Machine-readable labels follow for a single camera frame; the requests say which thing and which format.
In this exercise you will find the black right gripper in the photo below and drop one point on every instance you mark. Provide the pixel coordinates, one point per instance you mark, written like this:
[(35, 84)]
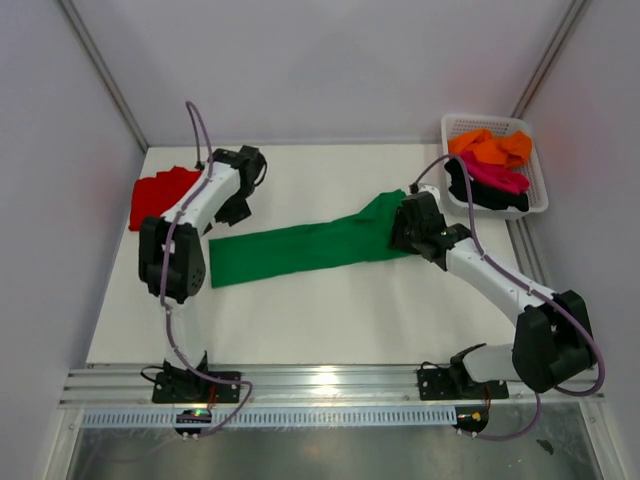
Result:
[(396, 239)]

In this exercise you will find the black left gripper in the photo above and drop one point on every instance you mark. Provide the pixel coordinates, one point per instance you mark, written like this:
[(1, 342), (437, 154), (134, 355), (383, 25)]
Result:
[(233, 216)]

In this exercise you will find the green t shirt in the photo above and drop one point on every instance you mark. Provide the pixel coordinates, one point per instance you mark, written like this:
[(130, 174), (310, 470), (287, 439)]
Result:
[(357, 238)]

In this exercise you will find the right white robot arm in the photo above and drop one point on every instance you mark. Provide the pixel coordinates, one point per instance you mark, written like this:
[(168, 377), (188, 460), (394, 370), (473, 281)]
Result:
[(553, 339)]

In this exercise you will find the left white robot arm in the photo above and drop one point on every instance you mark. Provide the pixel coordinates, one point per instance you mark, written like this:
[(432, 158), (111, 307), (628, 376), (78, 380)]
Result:
[(171, 263)]

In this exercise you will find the black t shirt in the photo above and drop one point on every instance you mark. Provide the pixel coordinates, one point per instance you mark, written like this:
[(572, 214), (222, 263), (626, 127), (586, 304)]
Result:
[(483, 195)]

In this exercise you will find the folded red t shirt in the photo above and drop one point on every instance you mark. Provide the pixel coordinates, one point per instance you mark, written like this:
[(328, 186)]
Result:
[(152, 196)]

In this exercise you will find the pink t shirt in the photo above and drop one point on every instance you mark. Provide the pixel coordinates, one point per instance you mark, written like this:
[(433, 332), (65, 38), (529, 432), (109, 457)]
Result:
[(495, 176)]

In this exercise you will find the orange t shirt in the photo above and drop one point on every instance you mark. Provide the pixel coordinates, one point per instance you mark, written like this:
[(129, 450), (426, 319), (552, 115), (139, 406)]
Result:
[(511, 152)]

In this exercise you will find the white plastic basket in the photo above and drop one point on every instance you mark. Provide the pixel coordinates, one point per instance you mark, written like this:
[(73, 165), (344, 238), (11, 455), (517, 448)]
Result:
[(453, 125)]

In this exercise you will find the right black controller board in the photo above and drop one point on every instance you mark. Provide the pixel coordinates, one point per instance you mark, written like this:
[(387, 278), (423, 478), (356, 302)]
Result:
[(471, 420)]

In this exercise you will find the black controller board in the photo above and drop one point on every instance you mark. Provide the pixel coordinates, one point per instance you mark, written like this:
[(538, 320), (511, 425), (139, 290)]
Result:
[(191, 422), (471, 420)]

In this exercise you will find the left black controller board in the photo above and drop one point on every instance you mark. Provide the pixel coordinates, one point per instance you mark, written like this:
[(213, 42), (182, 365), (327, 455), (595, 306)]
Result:
[(191, 422)]

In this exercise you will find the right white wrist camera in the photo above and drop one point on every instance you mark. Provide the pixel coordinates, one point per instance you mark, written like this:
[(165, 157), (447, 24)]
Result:
[(433, 190)]

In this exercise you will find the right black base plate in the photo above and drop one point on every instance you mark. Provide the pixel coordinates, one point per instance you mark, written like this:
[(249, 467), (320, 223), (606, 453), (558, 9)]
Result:
[(454, 384)]

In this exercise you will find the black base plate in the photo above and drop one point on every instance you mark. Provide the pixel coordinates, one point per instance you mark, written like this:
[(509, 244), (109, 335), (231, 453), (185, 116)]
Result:
[(225, 385), (454, 384)]

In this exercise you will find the aluminium front rail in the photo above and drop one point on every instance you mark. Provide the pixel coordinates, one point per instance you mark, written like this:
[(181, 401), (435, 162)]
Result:
[(121, 386)]

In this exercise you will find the left corner frame post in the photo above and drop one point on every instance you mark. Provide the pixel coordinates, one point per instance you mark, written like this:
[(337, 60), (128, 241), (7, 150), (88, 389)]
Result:
[(93, 54)]

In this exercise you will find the corner frame post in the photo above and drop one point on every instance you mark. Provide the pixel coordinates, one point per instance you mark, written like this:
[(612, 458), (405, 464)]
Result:
[(559, 40), (93, 54)]

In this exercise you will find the right corner frame post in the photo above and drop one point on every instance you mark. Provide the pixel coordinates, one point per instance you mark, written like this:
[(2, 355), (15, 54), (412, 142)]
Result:
[(559, 40)]

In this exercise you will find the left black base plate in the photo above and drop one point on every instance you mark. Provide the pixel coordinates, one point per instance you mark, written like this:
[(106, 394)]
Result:
[(225, 385)]

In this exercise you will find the white slotted cable duct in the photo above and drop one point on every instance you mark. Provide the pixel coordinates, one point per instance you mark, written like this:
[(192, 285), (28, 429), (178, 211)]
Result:
[(279, 417)]

